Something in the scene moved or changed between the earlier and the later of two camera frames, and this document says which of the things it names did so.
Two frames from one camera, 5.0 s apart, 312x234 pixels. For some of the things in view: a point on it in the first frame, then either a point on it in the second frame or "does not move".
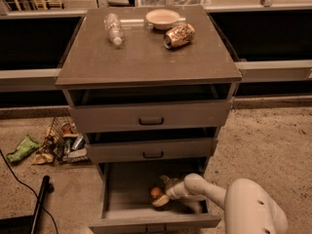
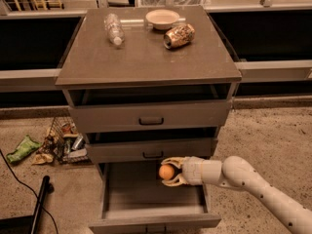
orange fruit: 156,193 -> 166,172
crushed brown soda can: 178,36 does not move
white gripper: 173,191 -> 193,171
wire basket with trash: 64,142 does not move
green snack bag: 26,146 does not move
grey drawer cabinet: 148,88 does not move
